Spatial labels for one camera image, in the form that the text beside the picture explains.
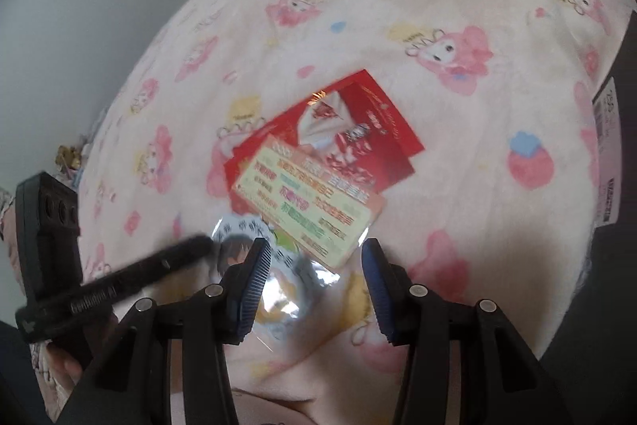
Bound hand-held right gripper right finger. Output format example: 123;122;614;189
361;238;563;425

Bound person's left hand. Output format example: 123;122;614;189
50;344;86;387

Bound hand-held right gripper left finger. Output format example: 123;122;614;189
50;237;272;425

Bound cartoon card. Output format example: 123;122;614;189
209;213;345;349

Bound plush toys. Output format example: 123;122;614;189
55;145;84;173

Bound person's left forearm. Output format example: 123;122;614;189
25;340;75;421

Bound red glossy packet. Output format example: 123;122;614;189
223;94;415;217

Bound red envelope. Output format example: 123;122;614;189
338;69;425;158

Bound black storage box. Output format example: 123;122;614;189
540;2;637;366

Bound yellow printed card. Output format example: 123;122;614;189
231;135;387;268

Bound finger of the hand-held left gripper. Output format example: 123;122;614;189
74;234;216;314

